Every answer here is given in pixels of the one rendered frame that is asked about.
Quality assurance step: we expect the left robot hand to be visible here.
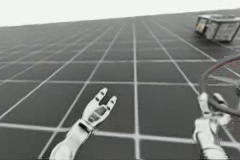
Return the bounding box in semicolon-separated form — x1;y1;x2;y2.
79;87;119;130

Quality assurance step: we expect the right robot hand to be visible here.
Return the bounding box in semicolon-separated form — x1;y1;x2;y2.
192;92;232;138

